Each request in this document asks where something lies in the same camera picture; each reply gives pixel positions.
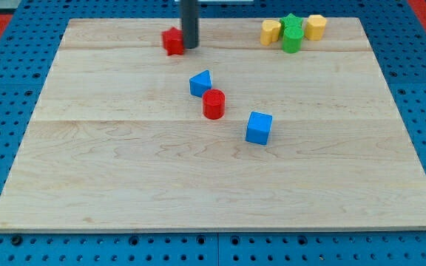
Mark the blue cube block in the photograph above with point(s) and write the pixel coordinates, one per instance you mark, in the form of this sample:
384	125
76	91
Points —
258	128

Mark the red cylinder block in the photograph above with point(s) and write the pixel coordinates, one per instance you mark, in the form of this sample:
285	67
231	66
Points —
214	104

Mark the blue triangle block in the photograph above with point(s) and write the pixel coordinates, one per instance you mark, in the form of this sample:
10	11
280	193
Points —
200	83

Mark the light wooden board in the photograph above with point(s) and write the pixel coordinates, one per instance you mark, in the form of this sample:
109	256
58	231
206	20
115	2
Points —
117	144

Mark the red star block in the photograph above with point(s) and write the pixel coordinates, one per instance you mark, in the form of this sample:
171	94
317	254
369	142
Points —
172	41

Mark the yellow heart block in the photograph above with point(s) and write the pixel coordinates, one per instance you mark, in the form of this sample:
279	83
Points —
270	30

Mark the green cylinder block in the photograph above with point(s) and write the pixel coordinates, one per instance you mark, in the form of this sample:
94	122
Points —
292	39

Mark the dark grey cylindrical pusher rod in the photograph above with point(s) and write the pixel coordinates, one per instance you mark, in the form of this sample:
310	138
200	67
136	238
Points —
189	19

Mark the green star block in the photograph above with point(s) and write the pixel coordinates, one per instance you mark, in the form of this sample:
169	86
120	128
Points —
290	20

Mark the yellow hexagon block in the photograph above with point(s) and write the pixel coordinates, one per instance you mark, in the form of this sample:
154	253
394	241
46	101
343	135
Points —
315	27

